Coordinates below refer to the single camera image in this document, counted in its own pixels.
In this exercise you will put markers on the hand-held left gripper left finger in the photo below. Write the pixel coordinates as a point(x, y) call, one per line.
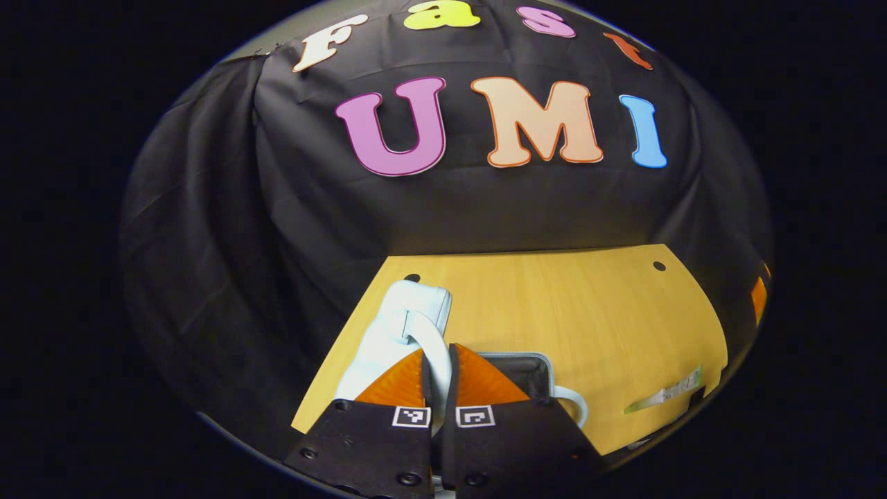
point(360, 443)

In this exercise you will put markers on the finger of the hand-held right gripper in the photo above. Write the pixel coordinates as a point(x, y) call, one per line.
point(759, 298)

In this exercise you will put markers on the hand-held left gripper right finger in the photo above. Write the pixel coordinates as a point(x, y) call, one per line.
point(513, 443)

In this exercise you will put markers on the light blue small suitcase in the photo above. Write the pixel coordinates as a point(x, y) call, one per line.
point(395, 326)

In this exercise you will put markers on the white and green tube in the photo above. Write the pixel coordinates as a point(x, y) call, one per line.
point(665, 397)

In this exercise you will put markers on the black backdrop cloth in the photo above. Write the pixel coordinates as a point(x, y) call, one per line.
point(277, 208)

